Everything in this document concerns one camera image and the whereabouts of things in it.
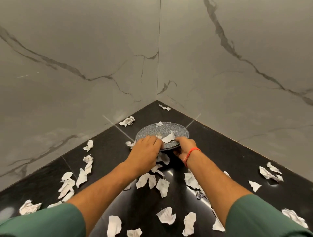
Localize orange thread wristband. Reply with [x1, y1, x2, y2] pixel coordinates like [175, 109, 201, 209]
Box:
[182, 147, 202, 168]

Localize person's right forearm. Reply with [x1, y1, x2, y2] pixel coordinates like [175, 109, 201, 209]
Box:
[186, 151, 253, 228]

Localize green shirt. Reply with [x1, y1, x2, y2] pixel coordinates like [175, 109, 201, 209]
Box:
[0, 193, 313, 237]

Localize person's left hand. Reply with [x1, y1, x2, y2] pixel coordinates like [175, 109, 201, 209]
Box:
[124, 135, 164, 177]

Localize grey speckled plate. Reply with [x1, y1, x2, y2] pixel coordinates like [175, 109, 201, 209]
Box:
[135, 122, 190, 151]

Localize white paper scraps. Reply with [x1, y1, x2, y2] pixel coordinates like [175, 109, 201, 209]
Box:
[19, 104, 310, 237]

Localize person's right hand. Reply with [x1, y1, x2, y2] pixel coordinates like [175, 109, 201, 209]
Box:
[173, 136, 198, 162]

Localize person's left forearm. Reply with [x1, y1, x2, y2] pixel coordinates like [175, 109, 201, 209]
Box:
[65, 161, 138, 235]

